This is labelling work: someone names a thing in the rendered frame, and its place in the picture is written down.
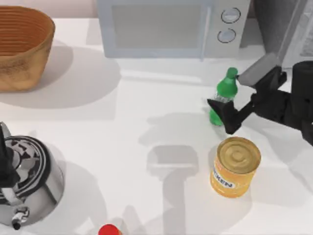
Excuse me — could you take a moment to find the green bottle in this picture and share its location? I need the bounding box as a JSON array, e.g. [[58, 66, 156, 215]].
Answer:
[[209, 67, 239, 127]]

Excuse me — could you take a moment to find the yellow can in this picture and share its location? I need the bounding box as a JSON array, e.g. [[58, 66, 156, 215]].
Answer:
[[209, 136, 262, 199]]

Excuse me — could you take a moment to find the microwave oven door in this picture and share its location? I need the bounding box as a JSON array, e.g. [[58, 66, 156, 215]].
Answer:
[[97, 0, 211, 59]]

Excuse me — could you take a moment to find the silver kettle with black handle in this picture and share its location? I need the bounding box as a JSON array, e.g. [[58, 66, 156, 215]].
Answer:
[[0, 121, 66, 231]]

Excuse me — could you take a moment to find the woven brown basket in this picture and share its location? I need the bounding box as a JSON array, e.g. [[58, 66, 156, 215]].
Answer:
[[0, 6, 56, 93]]

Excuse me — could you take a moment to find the red capped bottle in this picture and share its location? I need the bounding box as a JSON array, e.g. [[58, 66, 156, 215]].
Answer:
[[97, 223, 122, 235]]

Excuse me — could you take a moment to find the pale microwave oven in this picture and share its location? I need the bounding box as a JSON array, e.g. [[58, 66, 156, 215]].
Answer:
[[96, 0, 250, 62]]

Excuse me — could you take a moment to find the round microwave knob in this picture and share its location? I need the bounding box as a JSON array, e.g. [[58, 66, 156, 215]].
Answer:
[[221, 7, 242, 24], [217, 27, 237, 45]]

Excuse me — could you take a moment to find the microwave door handle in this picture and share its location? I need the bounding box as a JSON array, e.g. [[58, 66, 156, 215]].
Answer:
[[200, 6, 212, 62]]

